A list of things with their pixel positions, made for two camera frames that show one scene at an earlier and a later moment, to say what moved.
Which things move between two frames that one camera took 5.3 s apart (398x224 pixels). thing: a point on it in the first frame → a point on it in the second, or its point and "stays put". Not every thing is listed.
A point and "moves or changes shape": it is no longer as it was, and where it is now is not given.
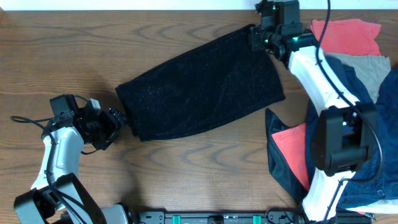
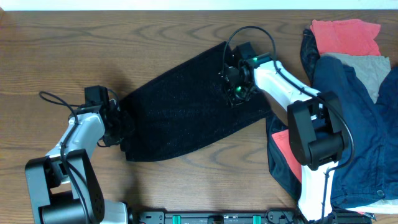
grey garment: (372, 70) stays put
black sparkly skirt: (218, 78) moves or changes shape
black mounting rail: (236, 217) stays put
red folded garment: (347, 36) stays put
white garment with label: (380, 206) stays put
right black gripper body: (260, 40) → (239, 94)
